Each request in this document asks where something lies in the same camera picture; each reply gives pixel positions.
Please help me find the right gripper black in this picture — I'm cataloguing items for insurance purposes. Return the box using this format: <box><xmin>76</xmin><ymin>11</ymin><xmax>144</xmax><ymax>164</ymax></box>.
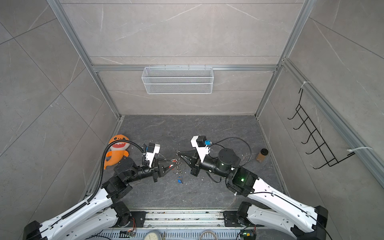
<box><xmin>179</xmin><ymin>149</ymin><xmax>232</xmax><ymax>181</ymax></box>

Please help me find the silver keyring chain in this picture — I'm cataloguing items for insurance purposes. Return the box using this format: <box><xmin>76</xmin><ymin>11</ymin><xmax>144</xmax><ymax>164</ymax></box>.
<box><xmin>175</xmin><ymin>150</ymin><xmax>184</xmax><ymax>181</ymax></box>

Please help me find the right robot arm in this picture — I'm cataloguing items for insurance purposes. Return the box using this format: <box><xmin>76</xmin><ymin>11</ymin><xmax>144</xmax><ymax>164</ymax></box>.
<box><xmin>177</xmin><ymin>148</ymin><xmax>328</xmax><ymax>240</ymax></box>

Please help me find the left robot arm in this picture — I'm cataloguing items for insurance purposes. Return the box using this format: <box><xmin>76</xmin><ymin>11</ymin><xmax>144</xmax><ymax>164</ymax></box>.
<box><xmin>23</xmin><ymin>157</ymin><xmax>176</xmax><ymax>240</ymax></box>

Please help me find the orange shark plush toy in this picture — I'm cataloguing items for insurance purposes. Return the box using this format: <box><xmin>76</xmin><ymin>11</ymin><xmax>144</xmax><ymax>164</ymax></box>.
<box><xmin>104</xmin><ymin>142</ymin><xmax>130</xmax><ymax>170</ymax></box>

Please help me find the round gauge dial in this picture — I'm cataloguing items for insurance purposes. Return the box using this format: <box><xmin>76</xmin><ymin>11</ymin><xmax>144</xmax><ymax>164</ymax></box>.
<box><xmin>143</xmin><ymin>230</ymin><xmax>163</xmax><ymax>240</ymax></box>

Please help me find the brown spice bottle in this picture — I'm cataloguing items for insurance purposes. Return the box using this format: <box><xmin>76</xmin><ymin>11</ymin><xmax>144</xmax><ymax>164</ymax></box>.
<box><xmin>256</xmin><ymin>148</ymin><xmax>269</xmax><ymax>163</ymax></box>

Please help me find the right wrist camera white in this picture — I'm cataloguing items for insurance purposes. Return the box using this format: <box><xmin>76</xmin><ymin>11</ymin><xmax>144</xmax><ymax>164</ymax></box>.
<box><xmin>191</xmin><ymin>135</ymin><xmax>212</xmax><ymax>163</ymax></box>

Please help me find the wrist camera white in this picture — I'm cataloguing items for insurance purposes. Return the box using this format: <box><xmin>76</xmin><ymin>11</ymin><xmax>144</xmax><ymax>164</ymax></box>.
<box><xmin>191</xmin><ymin>135</ymin><xmax>212</xmax><ymax>163</ymax></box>
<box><xmin>145</xmin><ymin>143</ymin><xmax>160</xmax><ymax>168</ymax></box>

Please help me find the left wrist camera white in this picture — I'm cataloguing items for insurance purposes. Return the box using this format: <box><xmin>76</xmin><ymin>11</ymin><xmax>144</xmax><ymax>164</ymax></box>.
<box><xmin>145</xmin><ymin>143</ymin><xmax>160</xmax><ymax>168</ymax></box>

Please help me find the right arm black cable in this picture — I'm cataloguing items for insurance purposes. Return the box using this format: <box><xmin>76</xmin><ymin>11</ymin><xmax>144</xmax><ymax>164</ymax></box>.
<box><xmin>209</xmin><ymin>137</ymin><xmax>253</xmax><ymax>167</ymax></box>

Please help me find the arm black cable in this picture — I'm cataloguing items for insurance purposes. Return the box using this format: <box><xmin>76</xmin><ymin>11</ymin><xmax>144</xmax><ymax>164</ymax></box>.
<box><xmin>209</xmin><ymin>137</ymin><xmax>253</xmax><ymax>167</ymax></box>
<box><xmin>59</xmin><ymin>139</ymin><xmax>146</xmax><ymax>220</ymax></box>

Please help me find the aluminium rail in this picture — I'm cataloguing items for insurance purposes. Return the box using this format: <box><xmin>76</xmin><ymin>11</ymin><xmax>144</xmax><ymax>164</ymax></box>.
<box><xmin>58</xmin><ymin>208</ymin><xmax>310</xmax><ymax>232</ymax></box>

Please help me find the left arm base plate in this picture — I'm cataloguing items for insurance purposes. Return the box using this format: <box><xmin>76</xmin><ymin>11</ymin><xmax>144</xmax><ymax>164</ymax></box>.
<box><xmin>112</xmin><ymin>211</ymin><xmax>147</xmax><ymax>229</ymax></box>

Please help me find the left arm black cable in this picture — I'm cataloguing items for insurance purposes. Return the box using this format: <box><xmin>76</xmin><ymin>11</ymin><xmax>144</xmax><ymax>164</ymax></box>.
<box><xmin>59</xmin><ymin>139</ymin><xmax>146</xmax><ymax>220</ymax></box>

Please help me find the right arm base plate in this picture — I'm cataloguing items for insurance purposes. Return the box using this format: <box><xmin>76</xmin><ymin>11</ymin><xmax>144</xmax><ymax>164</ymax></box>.
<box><xmin>223</xmin><ymin>211</ymin><xmax>263</xmax><ymax>228</ymax></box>

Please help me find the white wire mesh basket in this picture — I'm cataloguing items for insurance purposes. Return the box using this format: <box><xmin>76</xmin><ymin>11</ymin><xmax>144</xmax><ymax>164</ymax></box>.
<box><xmin>142</xmin><ymin>67</ymin><xmax>214</xmax><ymax>95</ymax></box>

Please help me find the black wire hook rack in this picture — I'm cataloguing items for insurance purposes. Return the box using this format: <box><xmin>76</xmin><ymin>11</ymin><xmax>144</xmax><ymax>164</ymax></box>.
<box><xmin>287</xmin><ymin>89</ymin><xmax>355</xmax><ymax>170</ymax></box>

